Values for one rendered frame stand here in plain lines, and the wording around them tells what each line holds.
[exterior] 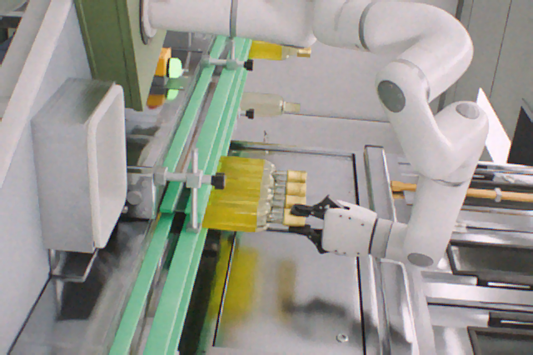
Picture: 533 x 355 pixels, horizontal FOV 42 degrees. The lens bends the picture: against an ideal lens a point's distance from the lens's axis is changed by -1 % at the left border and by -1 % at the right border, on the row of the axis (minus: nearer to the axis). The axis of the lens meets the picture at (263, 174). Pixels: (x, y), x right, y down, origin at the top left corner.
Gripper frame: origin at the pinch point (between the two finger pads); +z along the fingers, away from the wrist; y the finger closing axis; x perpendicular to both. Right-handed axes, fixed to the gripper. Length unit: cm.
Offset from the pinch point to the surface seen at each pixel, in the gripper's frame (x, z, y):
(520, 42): -405, -56, -69
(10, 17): -48, 103, 15
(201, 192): 8.4, 18.4, 6.3
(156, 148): 11.6, 26.3, 15.4
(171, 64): -18.7, 37.6, 20.5
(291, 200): -4.2, 3.2, 1.3
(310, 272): -0.2, -3.3, -12.6
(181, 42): -43, 46, 17
